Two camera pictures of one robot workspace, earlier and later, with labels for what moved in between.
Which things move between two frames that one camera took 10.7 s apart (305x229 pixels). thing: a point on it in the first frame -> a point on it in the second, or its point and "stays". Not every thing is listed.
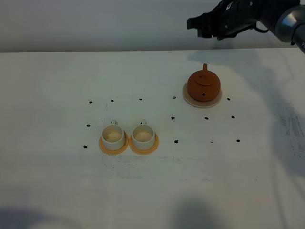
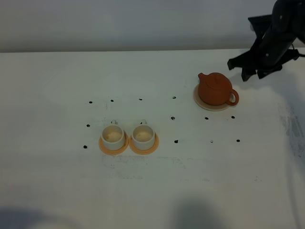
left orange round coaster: (115, 152) stays
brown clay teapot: (203, 86) -> (216, 89)
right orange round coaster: (144, 151) stays
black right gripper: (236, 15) -> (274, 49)
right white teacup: (143, 136) stays
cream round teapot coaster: (202, 104) -> (213, 108)
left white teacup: (113, 136) stays
